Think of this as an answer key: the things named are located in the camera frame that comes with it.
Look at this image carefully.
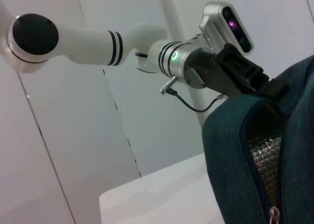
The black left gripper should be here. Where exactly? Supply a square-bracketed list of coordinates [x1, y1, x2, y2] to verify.
[188, 43, 290, 102]

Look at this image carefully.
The dark teal insulated lunch bag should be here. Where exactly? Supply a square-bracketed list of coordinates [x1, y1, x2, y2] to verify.
[201, 54, 314, 224]

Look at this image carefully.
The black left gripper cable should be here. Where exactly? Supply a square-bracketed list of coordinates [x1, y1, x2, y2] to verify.
[158, 76, 229, 113]

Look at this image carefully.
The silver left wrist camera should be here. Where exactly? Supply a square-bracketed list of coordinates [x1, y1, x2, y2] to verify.
[188, 1, 254, 55]

